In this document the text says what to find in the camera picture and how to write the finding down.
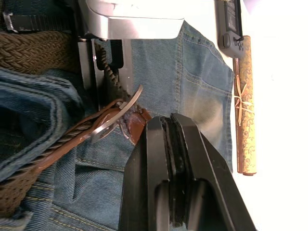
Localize black rectangular device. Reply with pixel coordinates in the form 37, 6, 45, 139
223, 0, 244, 41

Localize grey handheld controller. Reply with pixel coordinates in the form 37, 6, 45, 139
217, 0, 251, 59

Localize blue denim shorts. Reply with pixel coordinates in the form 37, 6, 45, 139
0, 0, 235, 231

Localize olive braided belt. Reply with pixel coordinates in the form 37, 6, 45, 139
0, 31, 153, 219

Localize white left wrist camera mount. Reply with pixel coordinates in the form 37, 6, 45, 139
78, 0, 185, 41

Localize black strap with metal clasp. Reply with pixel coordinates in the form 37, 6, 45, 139
1, 9, 74, 34

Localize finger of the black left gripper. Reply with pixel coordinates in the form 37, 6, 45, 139
77, 38, 101, 111
109, 39, 133, 93

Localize patterned rolled scroll with string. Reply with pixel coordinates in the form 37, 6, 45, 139
232, 35, 257, 176

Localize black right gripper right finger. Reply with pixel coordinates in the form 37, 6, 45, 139
163, 113, 256, 231

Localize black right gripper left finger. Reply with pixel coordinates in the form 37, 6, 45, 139
119, 116, 170, 231

